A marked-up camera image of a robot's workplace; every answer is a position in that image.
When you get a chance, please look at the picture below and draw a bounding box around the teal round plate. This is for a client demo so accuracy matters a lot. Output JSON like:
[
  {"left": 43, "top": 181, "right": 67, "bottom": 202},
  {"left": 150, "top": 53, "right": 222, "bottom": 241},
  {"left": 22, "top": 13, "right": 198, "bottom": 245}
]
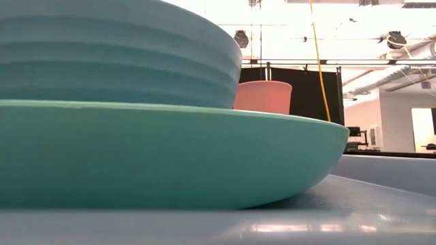
[{"left": 0, "top": 99, "right": 351, "bottom": 210}]

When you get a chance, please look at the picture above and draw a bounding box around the ceiling reel with yellow cable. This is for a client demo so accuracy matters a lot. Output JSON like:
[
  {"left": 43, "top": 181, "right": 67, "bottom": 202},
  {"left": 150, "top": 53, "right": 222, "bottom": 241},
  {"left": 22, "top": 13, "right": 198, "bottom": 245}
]
[{"left": 386, "top": 30, "right": 408, "bottom": 50}]

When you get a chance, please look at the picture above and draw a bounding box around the yellow hanging cable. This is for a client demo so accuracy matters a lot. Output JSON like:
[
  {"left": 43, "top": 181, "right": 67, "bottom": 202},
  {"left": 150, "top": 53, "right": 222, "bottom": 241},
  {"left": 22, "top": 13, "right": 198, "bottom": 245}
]
[{"left": 308, "top": 0, "right": 332, "bottom": 123}]

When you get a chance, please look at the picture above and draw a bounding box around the black aluminium table frame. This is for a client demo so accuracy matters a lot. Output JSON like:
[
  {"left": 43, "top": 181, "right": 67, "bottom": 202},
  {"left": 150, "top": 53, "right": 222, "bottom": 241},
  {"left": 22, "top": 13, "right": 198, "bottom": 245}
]
[{"left": 343, "top": 150, "right": 436, "bottom": 159}]

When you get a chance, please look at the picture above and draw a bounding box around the black partition screen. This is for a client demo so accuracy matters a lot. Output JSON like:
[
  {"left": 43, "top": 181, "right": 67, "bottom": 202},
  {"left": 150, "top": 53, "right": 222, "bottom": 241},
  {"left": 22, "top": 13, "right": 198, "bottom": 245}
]
[{"left": 238, "top": 66, "right": 345, "bottom": 126}]

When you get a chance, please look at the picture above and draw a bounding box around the white wall cabinet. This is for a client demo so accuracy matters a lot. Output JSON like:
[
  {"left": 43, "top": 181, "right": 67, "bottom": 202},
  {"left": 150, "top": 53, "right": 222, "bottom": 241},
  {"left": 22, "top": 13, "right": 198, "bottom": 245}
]
[{"left": 369, "top": 125, "right": 384, "bottom": 149}]

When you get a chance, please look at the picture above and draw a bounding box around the ceiling track rail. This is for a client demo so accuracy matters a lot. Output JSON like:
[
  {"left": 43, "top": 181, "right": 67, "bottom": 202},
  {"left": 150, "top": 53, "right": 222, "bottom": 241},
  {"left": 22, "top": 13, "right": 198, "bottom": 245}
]
[{"left": 240, "top": 58, "right": 436, "bottom": 67}]

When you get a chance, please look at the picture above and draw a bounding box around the blue ribbed bowl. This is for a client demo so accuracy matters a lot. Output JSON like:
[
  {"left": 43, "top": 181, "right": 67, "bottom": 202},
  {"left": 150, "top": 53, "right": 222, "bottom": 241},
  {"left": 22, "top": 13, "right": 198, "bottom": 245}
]
[{"left": 0, "top": 0, "right": 243, "bottom": 110}]

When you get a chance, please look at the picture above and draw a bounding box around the pink plastic cup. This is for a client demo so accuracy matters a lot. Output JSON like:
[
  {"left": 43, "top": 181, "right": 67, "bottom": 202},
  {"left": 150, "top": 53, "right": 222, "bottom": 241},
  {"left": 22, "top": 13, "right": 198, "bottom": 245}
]
[{"left": 233, "top": 80, "right": 294, "bottom": 116}]

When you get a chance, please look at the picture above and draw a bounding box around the black ceiling cable reel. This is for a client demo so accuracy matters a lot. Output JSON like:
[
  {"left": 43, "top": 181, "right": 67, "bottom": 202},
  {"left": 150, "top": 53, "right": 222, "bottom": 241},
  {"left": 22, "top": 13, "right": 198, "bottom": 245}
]
[{"left": 233, "top": 29, "right": 250, "bottom": 49}]

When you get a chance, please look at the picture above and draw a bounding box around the blue plastic tray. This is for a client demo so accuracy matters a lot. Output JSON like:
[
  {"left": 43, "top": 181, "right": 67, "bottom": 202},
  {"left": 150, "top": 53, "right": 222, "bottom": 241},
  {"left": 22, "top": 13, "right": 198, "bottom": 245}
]
[{"left": 0, "top": 154, "right": 436, "bottom": 245}]

